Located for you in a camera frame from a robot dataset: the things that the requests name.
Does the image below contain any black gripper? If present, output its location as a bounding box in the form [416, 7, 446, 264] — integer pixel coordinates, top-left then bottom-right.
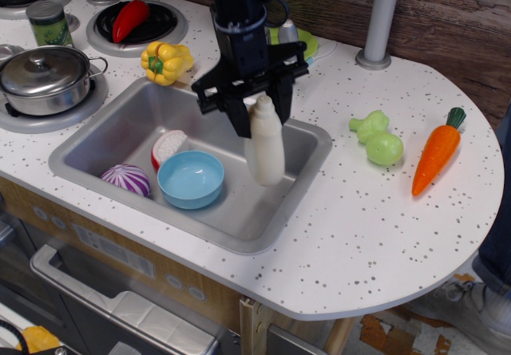
[192, 10, 308, 139]

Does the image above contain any cream detergent bottle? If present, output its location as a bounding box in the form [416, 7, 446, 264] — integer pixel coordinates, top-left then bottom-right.
[244, 95, 285, 187]

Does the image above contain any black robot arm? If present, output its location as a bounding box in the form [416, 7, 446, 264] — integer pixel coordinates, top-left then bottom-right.
[192, 0, 308, 138]

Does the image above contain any silver sink basin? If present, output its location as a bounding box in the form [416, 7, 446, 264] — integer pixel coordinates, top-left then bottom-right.
[49, 78, 332, 254]

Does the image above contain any silver toy faucet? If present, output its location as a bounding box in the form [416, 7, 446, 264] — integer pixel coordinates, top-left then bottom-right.
[277, 19, 299, 45]

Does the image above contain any green plate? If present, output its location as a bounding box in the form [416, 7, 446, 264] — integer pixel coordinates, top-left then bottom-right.
[269, 28, 319, 63]

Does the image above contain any red white toy radish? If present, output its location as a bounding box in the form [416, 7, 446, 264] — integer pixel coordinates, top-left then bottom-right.
[151, 130, 189, 172]

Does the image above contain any yellow toy bell pepper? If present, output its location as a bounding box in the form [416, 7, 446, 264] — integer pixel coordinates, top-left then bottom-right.
[141, 41, 194, 86]

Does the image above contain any light blue bowl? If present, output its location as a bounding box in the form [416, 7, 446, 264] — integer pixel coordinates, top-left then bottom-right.
[156, 151, 224, 210]

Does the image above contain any black stove burner middle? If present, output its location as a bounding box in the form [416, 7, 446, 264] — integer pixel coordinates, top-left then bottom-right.
[86, 1, 188, 58]

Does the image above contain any green toy pear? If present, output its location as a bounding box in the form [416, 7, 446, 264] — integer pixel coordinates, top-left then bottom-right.
[348, 110, 404, 166]

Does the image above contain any red toy chili pepper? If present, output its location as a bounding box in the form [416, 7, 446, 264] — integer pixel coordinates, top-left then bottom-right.
[112, 0, 150, 43]

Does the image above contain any purple striped toy onion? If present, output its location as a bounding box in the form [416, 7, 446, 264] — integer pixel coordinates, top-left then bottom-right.
[101, 164, 151, 197]

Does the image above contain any grey support pole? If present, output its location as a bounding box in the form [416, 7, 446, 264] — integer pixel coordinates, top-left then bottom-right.
[356, 0, 397, 70]

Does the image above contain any orange toy carrot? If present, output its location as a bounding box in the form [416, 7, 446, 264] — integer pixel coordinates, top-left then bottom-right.
[411, 107, 466, 196]

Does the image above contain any steel pot with lid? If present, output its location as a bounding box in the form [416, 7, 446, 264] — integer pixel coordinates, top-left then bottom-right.
[1, 45, 106, 116]

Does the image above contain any green pea can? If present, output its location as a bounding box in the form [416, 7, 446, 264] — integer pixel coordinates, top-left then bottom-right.
[26, 1, 73, 47]

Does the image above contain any silver oven door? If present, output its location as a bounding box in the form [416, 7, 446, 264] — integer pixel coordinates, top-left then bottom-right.
[30, 245, 241, 354]

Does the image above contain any grey sneaker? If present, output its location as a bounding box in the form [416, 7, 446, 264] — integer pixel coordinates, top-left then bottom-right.
[408, 281, 510, 354]

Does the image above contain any yellow object bottom left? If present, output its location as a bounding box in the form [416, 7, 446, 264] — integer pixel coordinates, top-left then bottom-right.
[22, 325, 61, 354]

